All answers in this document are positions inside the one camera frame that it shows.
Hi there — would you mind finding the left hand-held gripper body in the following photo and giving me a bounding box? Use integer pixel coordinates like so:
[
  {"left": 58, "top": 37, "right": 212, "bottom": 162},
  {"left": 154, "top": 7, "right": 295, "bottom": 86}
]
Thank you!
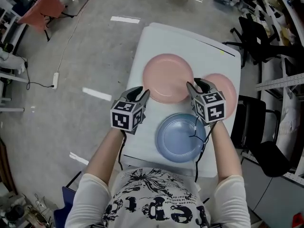
[{"left": 110, "top": 95, "right": 146, "bottom": 135}]

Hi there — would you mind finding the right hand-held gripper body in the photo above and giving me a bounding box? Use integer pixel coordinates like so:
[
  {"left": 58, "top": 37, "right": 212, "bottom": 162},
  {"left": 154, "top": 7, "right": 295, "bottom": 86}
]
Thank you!
[{"left": 191, "top": 90, "right": 226, "bottom": 124}]

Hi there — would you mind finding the pink big plate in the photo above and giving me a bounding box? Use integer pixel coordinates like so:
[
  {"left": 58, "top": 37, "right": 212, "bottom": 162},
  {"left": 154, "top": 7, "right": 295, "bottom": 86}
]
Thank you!
[
  {"left": 142, "top": 53, "right": 195, "bottom": 104},
  {"left": 203, "top": 73, "right": 238, "bottom": 120}
]

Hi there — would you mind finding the blue big plate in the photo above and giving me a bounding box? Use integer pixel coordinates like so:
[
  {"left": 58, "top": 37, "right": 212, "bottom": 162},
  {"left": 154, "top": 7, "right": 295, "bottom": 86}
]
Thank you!
[{"left": 155, "top": 113, "right": 207, "bottom": 163}]

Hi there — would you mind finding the person's left forearm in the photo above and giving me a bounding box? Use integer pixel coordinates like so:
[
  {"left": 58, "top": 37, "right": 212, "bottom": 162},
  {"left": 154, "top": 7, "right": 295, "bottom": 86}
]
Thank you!
[{"left": 85, "top": 127, "right": 127, "bottom": 189}]

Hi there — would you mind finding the person's right forearm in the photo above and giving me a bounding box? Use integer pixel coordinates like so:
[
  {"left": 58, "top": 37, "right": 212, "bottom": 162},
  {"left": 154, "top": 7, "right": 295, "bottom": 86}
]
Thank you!
[{"left": 209, "top": 120, "right": 243, "bottom": 184}]

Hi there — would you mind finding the white folding table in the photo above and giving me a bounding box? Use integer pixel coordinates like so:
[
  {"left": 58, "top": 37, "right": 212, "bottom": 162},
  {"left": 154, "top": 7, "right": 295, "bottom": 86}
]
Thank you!
[{"left": 123, "top": 22, "right": 242, "bottom": 178}]

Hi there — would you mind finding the black office chair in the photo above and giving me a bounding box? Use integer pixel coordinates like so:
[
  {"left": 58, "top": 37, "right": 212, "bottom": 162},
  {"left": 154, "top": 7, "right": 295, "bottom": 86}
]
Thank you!
[{"left": 222, "top": 13, "right": 282, "bottom": 68}]

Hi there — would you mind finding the white metal shelf rack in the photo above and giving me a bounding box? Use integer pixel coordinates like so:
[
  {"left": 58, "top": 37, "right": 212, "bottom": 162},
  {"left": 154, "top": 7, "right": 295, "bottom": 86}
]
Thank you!
[{"left": 255, "top": 0, "right": 304, "bottom": 182}]

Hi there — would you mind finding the white power strip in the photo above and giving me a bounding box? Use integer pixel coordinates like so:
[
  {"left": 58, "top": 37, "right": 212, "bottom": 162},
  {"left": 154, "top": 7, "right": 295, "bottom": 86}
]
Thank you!
[{"left": 52, "top": 72, "right": 60, "bottom": 90}]

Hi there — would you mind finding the person's white printed shirt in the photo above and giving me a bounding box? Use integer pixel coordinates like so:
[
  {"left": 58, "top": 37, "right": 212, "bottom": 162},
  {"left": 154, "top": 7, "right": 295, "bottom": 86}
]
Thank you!
[{"left": 64, "top": 167, "right": 252, "bottom": 228}]

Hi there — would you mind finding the black cloth stand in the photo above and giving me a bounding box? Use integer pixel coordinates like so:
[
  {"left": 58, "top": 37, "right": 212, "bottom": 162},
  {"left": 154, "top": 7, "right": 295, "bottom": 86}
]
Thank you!
[{"left": 40, "top": 10, "right": 76, "bottom": 42}]

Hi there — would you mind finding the grey cabinet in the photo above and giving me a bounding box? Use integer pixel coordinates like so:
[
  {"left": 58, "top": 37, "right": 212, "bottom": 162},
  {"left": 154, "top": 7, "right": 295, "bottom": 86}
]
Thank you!
[{"left": 241, "top": 158, "right": 304, "bottom": 223}]

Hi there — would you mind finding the blue chair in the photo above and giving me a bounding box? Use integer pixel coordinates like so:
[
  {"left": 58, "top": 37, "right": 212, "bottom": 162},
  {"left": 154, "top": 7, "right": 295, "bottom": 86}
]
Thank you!
[{"left": 53, "top": 171, "right": 83, "bottom": 228}]

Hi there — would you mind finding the white desk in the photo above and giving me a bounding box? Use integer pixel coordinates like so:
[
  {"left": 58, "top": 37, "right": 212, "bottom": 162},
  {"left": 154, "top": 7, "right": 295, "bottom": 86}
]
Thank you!
[{"left": 0, "top": 70, "right": 29, "bottom": 113}]

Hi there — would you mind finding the salmon pink chair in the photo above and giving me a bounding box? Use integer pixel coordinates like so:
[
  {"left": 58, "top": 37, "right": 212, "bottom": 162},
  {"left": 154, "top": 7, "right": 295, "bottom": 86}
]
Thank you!
[{"left": 18, "top": 0, "right": 65, "bottom": 33}]

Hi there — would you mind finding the brown wooden board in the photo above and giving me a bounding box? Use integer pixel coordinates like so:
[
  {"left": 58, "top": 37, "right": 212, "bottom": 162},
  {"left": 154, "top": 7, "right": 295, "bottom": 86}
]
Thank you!
[{"left": 0, "top": 139, "right": 19, "bottom": 196}]

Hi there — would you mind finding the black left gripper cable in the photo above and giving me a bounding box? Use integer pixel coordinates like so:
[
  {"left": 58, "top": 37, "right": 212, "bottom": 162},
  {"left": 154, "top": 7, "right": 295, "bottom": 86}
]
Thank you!
[{"left": 118, "top": 130, "right": 127, "bottom": 171}]

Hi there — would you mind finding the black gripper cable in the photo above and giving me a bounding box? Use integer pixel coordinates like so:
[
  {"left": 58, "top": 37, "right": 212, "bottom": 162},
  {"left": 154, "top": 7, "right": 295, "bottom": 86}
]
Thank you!
[
  {"left": 118, "top": 130, "right": 127, "bottom": 171},
  {"left": 189, "top": 114, "right": 218, "bottom": 183}
]

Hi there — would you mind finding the black metal-frame chair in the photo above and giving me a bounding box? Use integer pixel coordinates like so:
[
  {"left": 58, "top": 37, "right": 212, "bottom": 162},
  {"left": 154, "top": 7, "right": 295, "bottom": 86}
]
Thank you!
[{"left": 230, "top": 95, "right": 292, "bottom": 178}]

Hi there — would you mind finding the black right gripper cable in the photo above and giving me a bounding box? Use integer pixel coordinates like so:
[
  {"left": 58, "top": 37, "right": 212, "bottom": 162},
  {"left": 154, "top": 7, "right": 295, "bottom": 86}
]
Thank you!
[{"left": 189, "top": 114, "right": 218, "bottom": 183}]

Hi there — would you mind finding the black power cable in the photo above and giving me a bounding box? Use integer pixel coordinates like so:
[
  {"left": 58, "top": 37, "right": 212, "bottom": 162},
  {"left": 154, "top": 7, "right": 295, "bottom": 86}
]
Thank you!
[{"left": 25, "top": 56, "right": 55, "bottom": 91}]

